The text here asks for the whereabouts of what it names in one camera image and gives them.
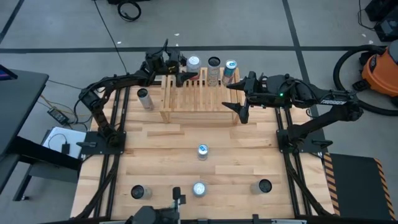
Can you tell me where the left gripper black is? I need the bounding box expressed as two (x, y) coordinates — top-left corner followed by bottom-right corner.
(162, 49), (199, 88)

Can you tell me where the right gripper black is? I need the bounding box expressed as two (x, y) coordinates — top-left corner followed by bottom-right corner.
(221, 71), (290, 125)

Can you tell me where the grey red Spindrift can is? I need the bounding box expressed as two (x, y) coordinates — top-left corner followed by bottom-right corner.
(192, 181), (208, 198)
(185, 55), (202, 82)

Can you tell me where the blue silver Red Bull can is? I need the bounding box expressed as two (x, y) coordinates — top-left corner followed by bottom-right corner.
(221, 59), (238, 86)
(197, 144), (210, 162)

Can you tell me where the white Celsius Tropical Vibe can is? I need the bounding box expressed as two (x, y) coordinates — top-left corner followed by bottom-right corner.
(206, 56), (222, 87)

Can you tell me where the white Celsius Peach Vibe can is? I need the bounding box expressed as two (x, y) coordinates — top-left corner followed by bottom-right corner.
(136, 88), (155, 112)

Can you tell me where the slatted wooden shelf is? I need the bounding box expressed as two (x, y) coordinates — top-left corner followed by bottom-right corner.
(159, 67), (244, 126)

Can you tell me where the orange shop vacuum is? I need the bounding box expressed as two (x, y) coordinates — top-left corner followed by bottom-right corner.
(333, 44), (398, 117)
(353, 40), (398, 106)

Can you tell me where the black power adapter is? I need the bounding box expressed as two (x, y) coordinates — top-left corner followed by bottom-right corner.
(47, 107), (70, 125)

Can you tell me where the black hazard-striped floor mat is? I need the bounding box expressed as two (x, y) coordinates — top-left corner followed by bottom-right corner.
(323, 152), (398, 222)

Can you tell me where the white paper box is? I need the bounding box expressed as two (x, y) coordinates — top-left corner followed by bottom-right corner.
(42, 126), (87, 159)

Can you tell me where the black equipment case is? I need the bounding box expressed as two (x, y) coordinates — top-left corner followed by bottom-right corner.
(374, 18), (398, 43)
(364, 0), (398, 22)

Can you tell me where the black desk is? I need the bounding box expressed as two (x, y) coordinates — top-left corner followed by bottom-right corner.
(0, 63), (83, 202)

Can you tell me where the black display device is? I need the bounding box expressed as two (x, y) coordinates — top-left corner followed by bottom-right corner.
(0, 64), (19, 82)

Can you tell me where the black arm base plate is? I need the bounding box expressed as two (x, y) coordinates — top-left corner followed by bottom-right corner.
(76, 130), (127, 156)
(275, 128), (333, 154)

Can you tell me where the coiled black cable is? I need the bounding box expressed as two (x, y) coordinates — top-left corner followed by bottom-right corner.
(117, 0), (142, 22)

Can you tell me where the long black floor cable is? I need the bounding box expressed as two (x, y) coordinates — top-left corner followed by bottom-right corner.
(93, 0), (130, 80)

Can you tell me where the orange yellow wire bundle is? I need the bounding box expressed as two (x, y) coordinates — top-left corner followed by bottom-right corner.
(37, 93), (86, 118)

